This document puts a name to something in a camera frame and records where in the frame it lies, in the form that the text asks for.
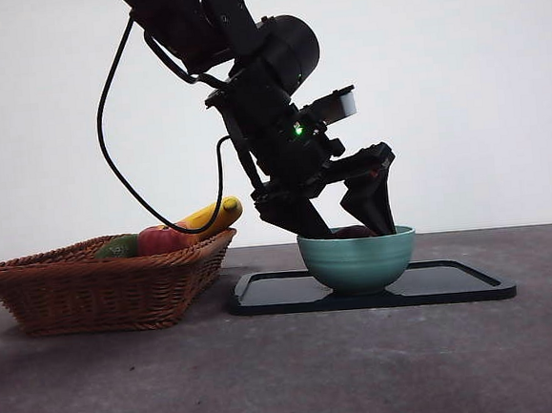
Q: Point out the yellow banana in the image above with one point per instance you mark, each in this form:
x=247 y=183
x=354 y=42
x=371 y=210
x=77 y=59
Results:
x=205 y=219

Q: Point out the dark red plum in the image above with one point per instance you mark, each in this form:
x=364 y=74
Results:
x=354 y=232

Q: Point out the black rectangular tray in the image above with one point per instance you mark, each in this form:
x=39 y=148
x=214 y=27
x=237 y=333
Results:
x=273 y=297

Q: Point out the teal ribbed bowl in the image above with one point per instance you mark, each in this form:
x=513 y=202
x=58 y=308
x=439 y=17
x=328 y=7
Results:
x=359 y=262

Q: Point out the red yellow apple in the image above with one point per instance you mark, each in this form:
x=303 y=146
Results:
x=161 y=240

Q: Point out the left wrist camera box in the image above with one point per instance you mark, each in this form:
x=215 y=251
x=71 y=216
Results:
x=337 y=106

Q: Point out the green avocado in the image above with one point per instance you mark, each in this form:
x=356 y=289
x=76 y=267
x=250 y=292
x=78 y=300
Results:
x=117 y=248

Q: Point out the brown wicker basket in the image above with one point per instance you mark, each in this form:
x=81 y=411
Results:
x=101 y=292

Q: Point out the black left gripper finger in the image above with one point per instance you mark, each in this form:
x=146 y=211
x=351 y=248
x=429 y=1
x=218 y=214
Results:
x=293 y=217
x=371 y=204

